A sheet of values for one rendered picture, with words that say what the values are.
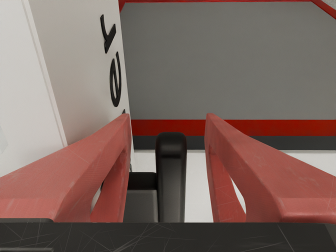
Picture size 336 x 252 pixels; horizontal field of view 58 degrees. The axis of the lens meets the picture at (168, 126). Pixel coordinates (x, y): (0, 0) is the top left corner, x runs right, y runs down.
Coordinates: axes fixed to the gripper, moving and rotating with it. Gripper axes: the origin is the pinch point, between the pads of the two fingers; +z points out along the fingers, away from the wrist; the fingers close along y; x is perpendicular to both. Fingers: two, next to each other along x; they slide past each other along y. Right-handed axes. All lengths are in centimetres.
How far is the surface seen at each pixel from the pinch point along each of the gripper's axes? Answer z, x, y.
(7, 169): 6.5, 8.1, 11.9
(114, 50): 5.3, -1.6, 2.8
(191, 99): 26.3, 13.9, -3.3
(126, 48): 44.6, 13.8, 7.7
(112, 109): 3.1, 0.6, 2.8
